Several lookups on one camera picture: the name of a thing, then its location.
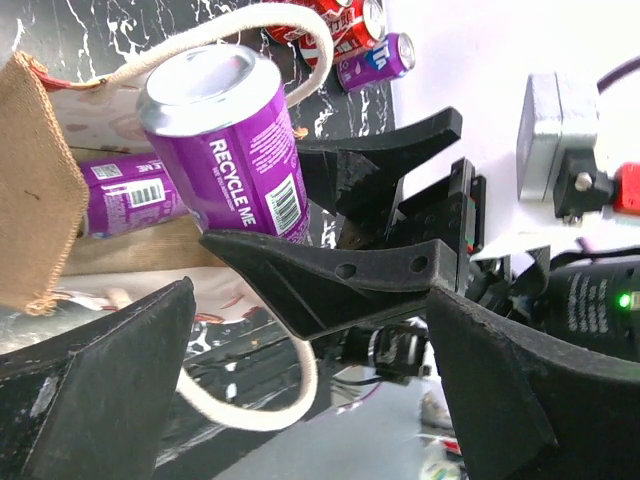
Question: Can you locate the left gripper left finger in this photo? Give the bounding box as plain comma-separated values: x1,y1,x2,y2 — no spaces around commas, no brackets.
1,278,195,479

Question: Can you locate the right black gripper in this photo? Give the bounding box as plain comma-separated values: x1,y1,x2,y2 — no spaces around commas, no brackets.
200,107,544,340

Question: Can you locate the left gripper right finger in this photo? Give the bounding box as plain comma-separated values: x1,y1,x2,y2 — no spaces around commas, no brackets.
426,288,639,479

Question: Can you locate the burlap canvas tote bag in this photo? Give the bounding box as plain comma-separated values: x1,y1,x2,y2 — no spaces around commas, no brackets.
0,2,335,433

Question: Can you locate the purple Fanta can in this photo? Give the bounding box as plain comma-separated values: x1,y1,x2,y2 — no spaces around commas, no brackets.
79,153,189,239
137,44,310,243
337,32,416,92

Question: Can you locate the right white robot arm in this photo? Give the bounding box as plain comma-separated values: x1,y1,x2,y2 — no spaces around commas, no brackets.
200,107,639,383

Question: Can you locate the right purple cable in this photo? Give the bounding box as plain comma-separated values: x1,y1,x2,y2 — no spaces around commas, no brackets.
594,54,640,96

